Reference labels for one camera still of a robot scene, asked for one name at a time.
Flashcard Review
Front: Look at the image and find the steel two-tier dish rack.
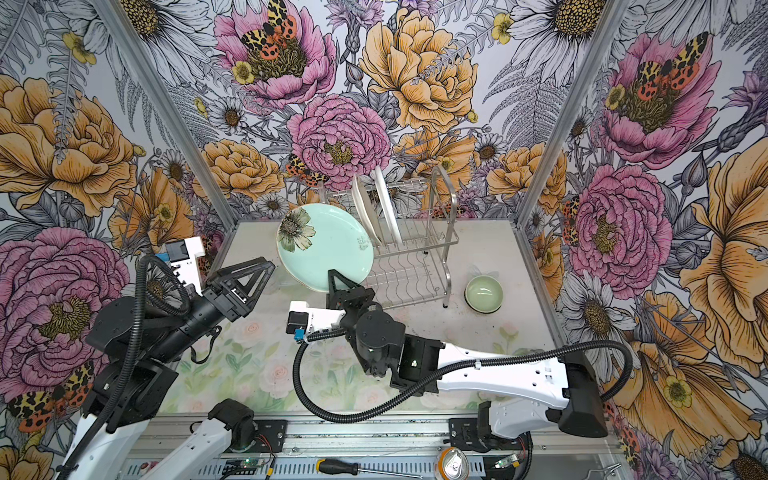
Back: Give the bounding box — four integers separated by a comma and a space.
319, 166, 458, 308

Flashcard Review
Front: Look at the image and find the black yellow screwdriver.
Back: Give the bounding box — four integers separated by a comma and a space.
316, 458, 421, 479

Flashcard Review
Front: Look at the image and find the roll of tape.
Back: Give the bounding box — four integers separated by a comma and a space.
433, 447, 470, 480

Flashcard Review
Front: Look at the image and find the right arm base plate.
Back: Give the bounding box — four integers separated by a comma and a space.
445, 417, 532, 453

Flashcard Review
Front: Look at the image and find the aluminium front rail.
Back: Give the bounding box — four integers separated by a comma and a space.
113, 413, 619, 463

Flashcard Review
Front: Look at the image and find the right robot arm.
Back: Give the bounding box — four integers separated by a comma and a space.
326, 270, 608, 443

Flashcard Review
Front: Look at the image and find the white patterned plate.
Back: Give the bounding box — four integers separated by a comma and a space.
373, 166, 403, 247

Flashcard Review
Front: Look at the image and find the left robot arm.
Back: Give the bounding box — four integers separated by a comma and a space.
55, 256, 275, 479

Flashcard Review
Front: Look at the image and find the pale green plate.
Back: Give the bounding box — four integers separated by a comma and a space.
276, 203, 374, 293

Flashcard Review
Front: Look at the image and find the cream white plate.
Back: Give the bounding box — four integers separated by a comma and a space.
351, 176, 383, 246

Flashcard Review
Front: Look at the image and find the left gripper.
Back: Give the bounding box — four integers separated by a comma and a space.
151, 255, 281, 360

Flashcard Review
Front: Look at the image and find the light green ceramic bowl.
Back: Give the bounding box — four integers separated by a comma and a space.
464, 275, 504, 314

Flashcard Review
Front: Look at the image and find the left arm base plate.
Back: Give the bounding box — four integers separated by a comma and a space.
230, 419, 288, 454

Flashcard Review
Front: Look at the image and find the green circuit board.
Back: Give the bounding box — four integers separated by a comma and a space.
222, 459, 270, 479

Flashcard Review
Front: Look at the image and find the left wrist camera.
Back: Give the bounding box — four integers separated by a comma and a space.
157, 236, 206, 295

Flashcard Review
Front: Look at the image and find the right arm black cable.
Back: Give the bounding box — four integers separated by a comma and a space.
291, 326, 635, 425

